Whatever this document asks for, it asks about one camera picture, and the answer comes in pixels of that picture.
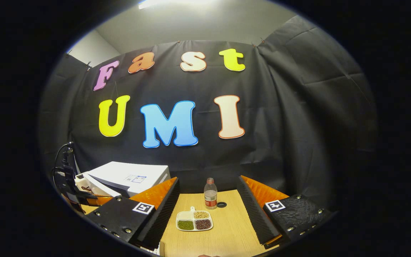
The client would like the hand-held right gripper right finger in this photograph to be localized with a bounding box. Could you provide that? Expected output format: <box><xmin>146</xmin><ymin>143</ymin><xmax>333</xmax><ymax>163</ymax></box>
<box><xmin>237</xmin><ymin>175</ymin><xmax>334</xmax><ymax>250</ymax></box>

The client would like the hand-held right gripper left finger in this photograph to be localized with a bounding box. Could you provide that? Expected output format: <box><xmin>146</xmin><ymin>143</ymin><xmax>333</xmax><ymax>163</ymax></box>
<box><xmin>84</xmin><ymin>177</ymin><xmax>180</xmax><ymax>250</ymax></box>

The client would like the white microwave oven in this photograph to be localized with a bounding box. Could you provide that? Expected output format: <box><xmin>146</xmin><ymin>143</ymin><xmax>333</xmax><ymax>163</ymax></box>
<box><xmin>75</xmin><ymin>161</ymin><xmax>171</xmax><ymax>198</ymax></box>

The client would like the white divided plate of beans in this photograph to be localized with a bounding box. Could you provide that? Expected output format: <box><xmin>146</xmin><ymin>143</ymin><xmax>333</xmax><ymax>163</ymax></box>
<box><xmin>176</xmin><ymin>206</ymin><xmax>214</xmax><ymax>232</ymax></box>

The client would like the clear bottle with red label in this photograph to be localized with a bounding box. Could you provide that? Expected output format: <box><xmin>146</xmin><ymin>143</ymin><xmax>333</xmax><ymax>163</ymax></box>
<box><xmin>204</xmin><ymin>177</ymin><xmax>218</xmax><ymax>210</ymax></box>

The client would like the black backdrop cloth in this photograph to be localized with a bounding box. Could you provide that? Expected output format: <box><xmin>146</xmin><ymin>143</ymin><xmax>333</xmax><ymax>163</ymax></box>
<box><xmin>38</xmin><ymin>16</ymin><xmax>377</xmax><ymax>215</ymax></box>

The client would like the large ceiling light panel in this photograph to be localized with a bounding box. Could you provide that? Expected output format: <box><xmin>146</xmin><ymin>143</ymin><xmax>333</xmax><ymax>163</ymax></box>
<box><xmin>138</xmin><ymin>0</ymin><xmax>220</xmax><ymax>10</ymax></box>

